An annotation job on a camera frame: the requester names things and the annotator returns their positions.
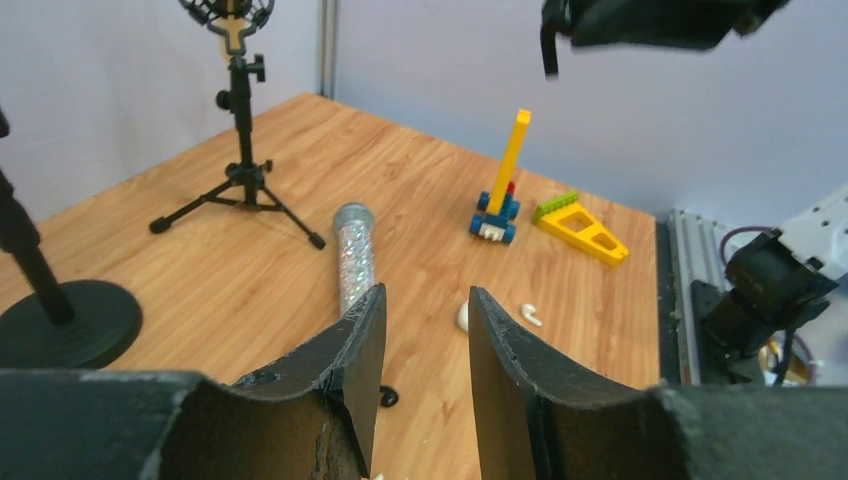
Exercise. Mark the yellow stacking toy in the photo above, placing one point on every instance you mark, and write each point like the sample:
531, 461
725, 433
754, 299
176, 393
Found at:
508, 162

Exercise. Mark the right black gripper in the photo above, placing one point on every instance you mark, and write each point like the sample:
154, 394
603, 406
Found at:
677, 24

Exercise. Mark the white earbud right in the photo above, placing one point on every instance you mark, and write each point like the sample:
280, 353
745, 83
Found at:
528, 312

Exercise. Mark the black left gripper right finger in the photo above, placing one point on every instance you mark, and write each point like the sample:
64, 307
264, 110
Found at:
541, 415

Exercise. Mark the black earbud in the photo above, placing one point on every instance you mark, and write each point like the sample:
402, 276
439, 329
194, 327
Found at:
389, 397

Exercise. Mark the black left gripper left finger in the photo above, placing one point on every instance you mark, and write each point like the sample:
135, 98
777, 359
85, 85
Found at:
308, 415

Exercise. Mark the white earbud charging case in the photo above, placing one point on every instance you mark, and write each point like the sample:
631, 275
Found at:
462, 317

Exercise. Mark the silver glitter microphone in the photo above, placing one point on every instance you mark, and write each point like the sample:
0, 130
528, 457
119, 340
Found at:
353, 224

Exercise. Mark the yellow plastic triangle toy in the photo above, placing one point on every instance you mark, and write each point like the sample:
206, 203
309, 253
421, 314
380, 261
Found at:
564, 218

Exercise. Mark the blue toy car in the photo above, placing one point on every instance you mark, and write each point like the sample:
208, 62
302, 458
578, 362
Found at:
496, 227

